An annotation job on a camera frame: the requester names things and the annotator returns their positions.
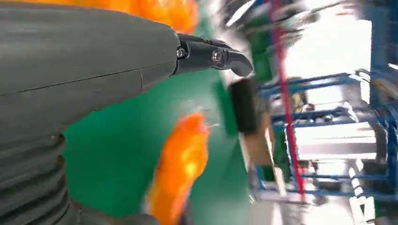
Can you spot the green table mat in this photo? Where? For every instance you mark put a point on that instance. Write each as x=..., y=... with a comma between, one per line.
x=118, y=155

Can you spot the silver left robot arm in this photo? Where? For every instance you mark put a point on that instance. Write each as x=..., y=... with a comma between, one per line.
x=31, y=183

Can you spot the cardboard box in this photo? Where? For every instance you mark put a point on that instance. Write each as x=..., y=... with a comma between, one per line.
x=258, y=143

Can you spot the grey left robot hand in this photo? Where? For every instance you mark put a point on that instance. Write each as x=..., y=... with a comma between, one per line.
x=77, y=62

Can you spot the blue metal rack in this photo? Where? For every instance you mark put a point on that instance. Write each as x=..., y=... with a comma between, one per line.
x=342, y=124

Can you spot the black zip case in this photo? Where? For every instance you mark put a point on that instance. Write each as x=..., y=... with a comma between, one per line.
x=244, y=105

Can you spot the orange drink bottle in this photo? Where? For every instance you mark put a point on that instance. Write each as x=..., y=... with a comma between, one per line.
x=180, y=167
x=161, y=12

